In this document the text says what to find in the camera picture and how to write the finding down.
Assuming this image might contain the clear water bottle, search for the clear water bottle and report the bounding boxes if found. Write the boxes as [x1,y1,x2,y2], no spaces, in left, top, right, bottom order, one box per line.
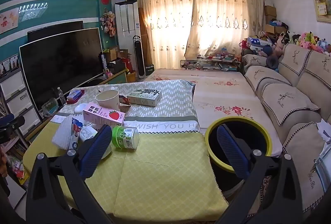
[57,87,67,107]

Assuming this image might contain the white paper cup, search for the white paper cup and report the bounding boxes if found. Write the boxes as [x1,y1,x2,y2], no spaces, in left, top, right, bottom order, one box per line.
[95,90,121,112]

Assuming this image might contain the white labelled packet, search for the white labelled packet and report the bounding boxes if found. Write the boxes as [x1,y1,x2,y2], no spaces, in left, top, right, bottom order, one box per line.
[79,126,99,142]

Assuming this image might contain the white and black tower fan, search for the white and black tower fan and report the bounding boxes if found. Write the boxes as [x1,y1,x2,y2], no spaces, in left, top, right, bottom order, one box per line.
[133,35,146,79]

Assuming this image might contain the dark grey round cushion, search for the dark grey round cushion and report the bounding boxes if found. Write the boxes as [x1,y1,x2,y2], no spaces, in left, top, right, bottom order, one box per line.
[266,54,279,69]

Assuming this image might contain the pile of plush toys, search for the pile of plush toys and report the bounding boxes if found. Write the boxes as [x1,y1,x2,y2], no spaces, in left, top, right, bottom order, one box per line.
[259,30,331,56]

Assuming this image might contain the green lidded jar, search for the green lidded jar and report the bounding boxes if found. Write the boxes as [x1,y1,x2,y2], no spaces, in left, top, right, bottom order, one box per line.
[112,126,139,149]

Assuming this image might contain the white drawer cabinet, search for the white drawer cabinet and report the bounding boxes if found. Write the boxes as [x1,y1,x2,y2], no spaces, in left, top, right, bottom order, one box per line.
[0,67,43,138]

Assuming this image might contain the black bin with yellow rim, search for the black bin with yellow rim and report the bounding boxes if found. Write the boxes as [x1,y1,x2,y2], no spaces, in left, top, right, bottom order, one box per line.
[204,117,272,196]

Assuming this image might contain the stack of cardboard boxes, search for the stack of cardboard boxes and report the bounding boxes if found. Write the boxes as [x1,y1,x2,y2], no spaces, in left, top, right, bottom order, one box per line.
[264,5,287,34]

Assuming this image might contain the blue and red toothpaste tube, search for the blue and red toothpaste tube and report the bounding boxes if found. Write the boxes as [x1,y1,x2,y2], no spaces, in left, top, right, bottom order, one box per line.
[68,118,84,151]

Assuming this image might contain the blue star print bag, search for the blue star print bag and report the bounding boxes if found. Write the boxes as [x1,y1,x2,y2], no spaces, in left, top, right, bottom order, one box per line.
[246,37,272,50]

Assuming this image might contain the green and white carton box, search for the green and white carton box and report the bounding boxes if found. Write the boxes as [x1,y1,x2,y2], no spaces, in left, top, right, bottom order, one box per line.
[127,89,162,107]

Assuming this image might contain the yellow green patterned tablecloth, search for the yellow green patterned tablecloth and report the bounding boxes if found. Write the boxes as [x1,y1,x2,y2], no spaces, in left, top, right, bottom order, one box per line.
[23,79,229,224]

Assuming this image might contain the beige sofa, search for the beige sofa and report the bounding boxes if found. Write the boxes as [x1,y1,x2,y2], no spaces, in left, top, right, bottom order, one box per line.
[242,43,331,214]

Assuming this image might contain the open cardboard box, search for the open cardboard box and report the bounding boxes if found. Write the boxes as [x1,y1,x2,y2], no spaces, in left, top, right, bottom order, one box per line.
[103,47,130,61]

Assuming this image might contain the person's left hand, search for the person's left hand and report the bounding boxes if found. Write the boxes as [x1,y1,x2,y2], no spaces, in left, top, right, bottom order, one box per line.
[0,152,8,178]

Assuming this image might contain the pile of colourful books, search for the pile of colourful books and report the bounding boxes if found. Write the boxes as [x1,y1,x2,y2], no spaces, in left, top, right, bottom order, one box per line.
[5,141,30,185]

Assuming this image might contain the large black television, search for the large black television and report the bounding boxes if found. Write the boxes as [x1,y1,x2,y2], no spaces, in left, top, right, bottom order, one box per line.
[19,28,104,113]

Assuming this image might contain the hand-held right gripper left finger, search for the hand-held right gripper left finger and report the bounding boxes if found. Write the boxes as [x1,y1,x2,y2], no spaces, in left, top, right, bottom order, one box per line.
[26,124,113,224]

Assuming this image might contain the white tissue pack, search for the white tissue pack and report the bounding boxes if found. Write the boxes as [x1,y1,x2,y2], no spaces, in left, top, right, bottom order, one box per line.
[52,117,74,149]

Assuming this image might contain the clear plastic bag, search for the clear plastic bag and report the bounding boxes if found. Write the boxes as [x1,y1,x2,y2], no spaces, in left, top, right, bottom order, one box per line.
[314,146,331,188]

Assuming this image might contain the white standing air conditioner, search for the white standing air conditioner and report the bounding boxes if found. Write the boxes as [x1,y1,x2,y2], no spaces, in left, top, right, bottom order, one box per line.
[114,1,142,82]

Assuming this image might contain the glass coffee table with books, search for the glass coffee table with books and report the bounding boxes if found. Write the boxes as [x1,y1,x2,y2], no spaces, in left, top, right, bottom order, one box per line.
[180,54,241,72]

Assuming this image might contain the hanging flower decoration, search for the hanging flower decoration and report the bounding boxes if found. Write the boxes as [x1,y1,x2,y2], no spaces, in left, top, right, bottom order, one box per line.
[100,8,116,37]

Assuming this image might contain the pink wall poster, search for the pink wall poster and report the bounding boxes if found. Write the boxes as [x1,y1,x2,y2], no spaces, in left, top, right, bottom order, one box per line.
[0,7,20,34]

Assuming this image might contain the teal television stand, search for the teal television stand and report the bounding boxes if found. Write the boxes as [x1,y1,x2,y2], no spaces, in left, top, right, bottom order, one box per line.
[98,70,130,85]

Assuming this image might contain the tall brown cardboard panel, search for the tall brown cardboard panel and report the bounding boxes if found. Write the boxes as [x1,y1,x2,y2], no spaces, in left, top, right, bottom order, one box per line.
[138,8,153,69]

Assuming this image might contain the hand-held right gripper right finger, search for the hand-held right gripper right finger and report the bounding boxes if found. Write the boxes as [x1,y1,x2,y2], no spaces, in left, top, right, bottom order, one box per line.
[217,124,311,224]

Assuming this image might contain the white papers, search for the white papers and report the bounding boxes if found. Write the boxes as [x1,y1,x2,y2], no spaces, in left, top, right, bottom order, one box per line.
[317,120,331,142]

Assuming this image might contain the red snack packet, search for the red snack packet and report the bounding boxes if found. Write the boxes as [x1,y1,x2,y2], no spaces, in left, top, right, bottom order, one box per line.
[119,96,132,113]

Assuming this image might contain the pink strawberry milk carton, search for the pink strawberry milk carton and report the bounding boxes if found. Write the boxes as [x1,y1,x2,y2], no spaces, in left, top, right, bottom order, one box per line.
[83,102,126,126]

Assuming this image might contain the clear glass container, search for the clear glass container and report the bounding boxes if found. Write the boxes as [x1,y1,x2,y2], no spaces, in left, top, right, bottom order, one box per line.
[41,98,59,117]

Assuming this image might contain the cream embroidered curtain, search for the cream embroidered curtain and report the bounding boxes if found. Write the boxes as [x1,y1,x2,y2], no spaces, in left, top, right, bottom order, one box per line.
[183,0,264,69]
[134,0,194,77]

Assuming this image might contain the red canister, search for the red canister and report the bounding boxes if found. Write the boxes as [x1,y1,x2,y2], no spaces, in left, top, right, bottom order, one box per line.
[121,57,133,73]

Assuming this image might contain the photo prints on wall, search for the photo prints on wall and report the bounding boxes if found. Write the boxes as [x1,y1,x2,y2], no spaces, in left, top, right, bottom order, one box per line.
[0,54,20,77]

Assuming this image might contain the small black television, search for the small black television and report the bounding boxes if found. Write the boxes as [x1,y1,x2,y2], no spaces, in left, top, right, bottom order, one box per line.
[27,21,84,43]

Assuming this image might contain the white floral bed sheet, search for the white floral bed sheet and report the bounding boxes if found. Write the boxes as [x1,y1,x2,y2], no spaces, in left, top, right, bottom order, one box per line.
[143,68,283,157]

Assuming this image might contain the white dish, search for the white dish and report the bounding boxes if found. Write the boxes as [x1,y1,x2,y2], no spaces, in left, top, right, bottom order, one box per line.
[98,145,112,160]

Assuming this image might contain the dark green box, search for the dark green box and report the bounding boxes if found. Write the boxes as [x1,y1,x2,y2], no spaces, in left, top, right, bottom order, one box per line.
[145,62,156,76]

